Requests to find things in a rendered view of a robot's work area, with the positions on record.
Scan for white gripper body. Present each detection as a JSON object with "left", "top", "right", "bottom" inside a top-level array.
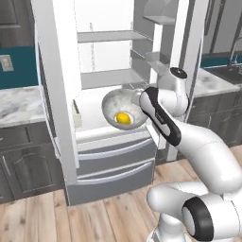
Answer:
[{"left": 130, "top": 89, "right": 147, "bottom": 108}]

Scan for grey metal bowl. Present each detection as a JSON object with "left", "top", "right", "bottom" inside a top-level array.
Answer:
[{"left": 101, "top": 88, "right": 149, "bottom": 130}]

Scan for yellow lemon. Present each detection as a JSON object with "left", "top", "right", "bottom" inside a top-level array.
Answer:
[{"left": 114, "top": 112, "right": 132, "bottom": 125}]

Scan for grey fridge shelf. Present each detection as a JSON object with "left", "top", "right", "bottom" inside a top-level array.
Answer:
[
  {"left": 80, "top": 68, "right": 149, "bottom": 91},
  {"left": 77, "top": 29, "right": 153, "bottom": 43}
]

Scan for white open fridge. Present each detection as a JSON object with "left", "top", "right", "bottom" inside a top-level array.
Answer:
[{"left": 31, "top": 0, "right": 210, "bottom": 206}]

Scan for grey fridge drawer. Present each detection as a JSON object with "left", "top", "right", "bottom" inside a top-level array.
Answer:
[
  {"left": 77, "top": 136, "right": 158, "bottom": 178},
  {"left": 77, "top": 157, "right": 156, "bottom": 186}
]

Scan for white fridge door with shelves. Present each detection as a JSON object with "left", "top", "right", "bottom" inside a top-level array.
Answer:
[{"left": 130, "top": 0, "right": 210, "bottom": 163}]

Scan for dark grey sink cabinets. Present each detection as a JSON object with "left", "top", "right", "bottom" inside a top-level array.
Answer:
[{"left": 187, "top": 90, "right": 242, "bottom": 149}]

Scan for dark sink basin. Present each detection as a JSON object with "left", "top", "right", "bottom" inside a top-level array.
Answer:
[{"left": 213, "top": 64, "right": 242, "bottom": 85}]

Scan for silver faucet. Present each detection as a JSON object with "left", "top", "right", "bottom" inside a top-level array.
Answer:
[{"left": 228, "top": 35, "right": 242, "bottom": 72}]

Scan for pale beige carton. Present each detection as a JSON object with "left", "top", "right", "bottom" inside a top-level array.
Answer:
[{"left": 72, "top": 99, "right": 83, "bottom": 129}]

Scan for dark grey tall cabinets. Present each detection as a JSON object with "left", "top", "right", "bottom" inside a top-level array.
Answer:
[{"left": 201, "top": 0, "right": 242, "bottom": 57}]

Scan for dark grey base cabinets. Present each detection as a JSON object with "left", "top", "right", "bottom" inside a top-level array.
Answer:
[{"left": 0, "top": 120, "right": 66, "bottom": 204}]

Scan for white wall socket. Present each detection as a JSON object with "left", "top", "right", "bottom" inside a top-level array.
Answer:
[{"left": 0, "top": 54, "right": 14, "bottom": 73}]

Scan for dark grey wall cabinet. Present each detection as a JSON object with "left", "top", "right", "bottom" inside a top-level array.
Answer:
[{"left": 0, "top": 0, "right": 36, "bottom": 49}]

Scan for silver cabinet handle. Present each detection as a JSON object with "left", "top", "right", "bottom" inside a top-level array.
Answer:
[{"left": 2, "top": 155, "right": 12, "bottom": 178}]

